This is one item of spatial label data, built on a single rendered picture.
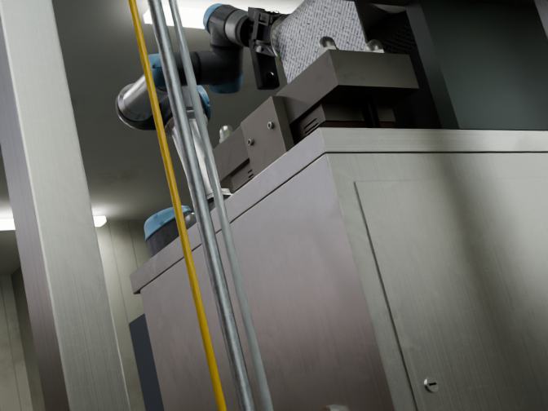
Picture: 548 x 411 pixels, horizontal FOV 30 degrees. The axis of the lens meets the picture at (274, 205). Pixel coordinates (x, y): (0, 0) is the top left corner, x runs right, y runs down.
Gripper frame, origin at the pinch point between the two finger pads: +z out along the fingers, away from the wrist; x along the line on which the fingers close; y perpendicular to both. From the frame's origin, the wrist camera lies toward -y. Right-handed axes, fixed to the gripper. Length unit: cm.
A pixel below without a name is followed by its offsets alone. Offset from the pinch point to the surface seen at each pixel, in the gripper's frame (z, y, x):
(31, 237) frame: 78, -5, -85
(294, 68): 9.8, 0.0, -8.5
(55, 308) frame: 85, -9, -85
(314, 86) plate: 43, 3, -28
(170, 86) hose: 63, 7, -64
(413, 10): 37.5, 15.7, -6.8
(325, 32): 17.5, 8.2, -8.6
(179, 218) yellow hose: 74, -5, -67
